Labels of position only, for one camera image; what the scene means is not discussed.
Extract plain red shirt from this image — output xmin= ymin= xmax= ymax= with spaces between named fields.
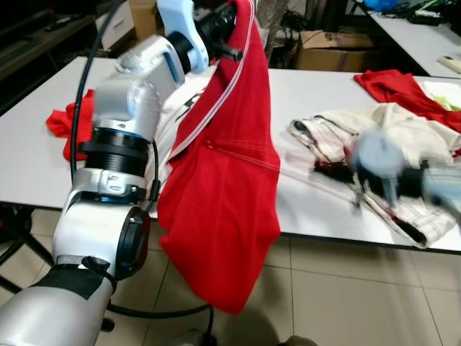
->
xmin=354 ymin=70 xmax=461 ymax=134

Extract red polo shirt white trim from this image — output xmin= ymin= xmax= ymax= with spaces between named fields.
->
xmin=157 ymin=0 xmax=283 ymax=316

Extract grey brown curtain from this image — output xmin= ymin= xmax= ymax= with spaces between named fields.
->
xmin=256 ymin=0 xmax=290 ymax=62

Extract white table black legs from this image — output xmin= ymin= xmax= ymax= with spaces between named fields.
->
xmin=0 ymin=56 xmax=461 ymax=253

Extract white shirt dark print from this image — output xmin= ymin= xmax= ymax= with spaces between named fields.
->
xmin=155 ymin=72 xmax=217 ymax=170

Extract cardboard box dark stamp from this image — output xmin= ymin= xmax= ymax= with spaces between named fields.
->
xmin=295 ymin=30 xmax=370 ymax=71

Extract cream denim jacket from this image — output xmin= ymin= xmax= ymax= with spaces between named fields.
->
xmin=290 ymin=103 xmax=461 ymax=248

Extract blue round object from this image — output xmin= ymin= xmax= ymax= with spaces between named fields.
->
xmin=362 ymin=0 xmax=398 ymax=12

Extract dark wooden low cabinet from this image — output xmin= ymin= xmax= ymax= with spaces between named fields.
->
xmin=0 ymin=0 xmax=130 ymax=84

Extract white remote control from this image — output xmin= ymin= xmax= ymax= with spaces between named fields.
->
xmin=437 ymin=56 xmax=461 ymax=74

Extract small crumpled red cloth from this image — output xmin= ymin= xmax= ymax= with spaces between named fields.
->
xmin=45 ymin=90 xmax=98 ymax=161

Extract white office table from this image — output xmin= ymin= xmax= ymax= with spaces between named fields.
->
xmin=353 ymin=7 xmax=461 ymax=79

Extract white cloth green print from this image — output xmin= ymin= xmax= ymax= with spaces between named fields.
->
xmin=421 ymin=78 xmax=461 ymax=112

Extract grey right robot foot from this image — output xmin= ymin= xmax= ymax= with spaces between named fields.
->
xmin=277 ymin=335 xmax=318 ymax=346

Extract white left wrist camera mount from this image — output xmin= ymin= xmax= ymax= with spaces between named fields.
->
xmin=156 ymin=0 xmax=211 ymax=73

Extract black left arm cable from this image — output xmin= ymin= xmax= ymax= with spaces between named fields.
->
xmin=68 ymin=0 xmax=127 ymax=185

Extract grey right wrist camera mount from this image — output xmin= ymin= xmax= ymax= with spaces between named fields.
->
xmin=355 ymin=130 xmax=406 ymax=182

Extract black cable tangle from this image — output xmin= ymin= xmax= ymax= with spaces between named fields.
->
xmin=398 ymin=0 xmax=461 ymax=27

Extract black floor cable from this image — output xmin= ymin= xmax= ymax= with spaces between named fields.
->
xmin=108 ymin=301 xmax=217 ymax=343

